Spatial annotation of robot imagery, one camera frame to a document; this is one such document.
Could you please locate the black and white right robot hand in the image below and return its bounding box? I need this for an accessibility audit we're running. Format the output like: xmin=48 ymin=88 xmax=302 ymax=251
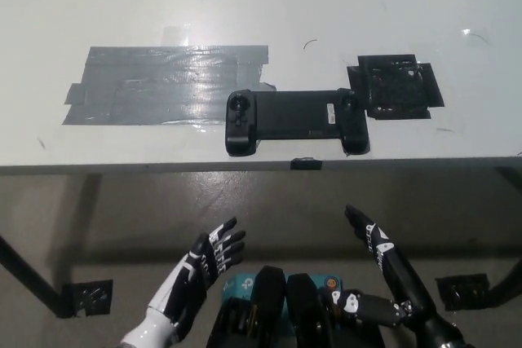
xmin=325 ymin=205 xmax=440 ymax=328

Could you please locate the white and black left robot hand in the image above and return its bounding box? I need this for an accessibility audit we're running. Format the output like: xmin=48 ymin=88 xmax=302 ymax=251
xmin=120 ymin=217 xmax=247 ymax=348

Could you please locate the black game controller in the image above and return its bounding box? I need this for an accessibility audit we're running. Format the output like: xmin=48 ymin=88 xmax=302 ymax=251
xmin=223 ymin=87 xmax=371 ymax=157

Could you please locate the teal cardboard router box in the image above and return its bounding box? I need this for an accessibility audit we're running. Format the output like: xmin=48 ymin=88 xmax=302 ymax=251
xmin=219 ymin=272 xmax=343 ymax=335

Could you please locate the black floor tape patch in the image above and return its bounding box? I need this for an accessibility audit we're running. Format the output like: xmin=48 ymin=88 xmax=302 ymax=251
xmin=434 ymin=272 xmax=490 ymax=311
xmin=60 ymin=280 xmax=114 ymax=319

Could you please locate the black metal table leg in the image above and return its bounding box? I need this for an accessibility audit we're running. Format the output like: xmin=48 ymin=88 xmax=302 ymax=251
xmin=0 ymin=233 xmax=70 ymax=319
xmin=484 ymin=253 xmax=522 ymax=308

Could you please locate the small black tape strip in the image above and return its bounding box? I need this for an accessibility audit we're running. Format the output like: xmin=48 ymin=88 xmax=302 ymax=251
xmin=290 ymin=156 xmax=323 ymax=171

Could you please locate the square black tape patch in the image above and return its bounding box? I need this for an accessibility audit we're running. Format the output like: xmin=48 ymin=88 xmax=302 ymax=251
xmin=346 ymin=54 xmax=445 ymax=121

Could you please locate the large grey duct tape patch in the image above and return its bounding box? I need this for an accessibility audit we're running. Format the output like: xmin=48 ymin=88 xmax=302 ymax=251
xmin=61 ymin=46 xmax=270 ymax=127

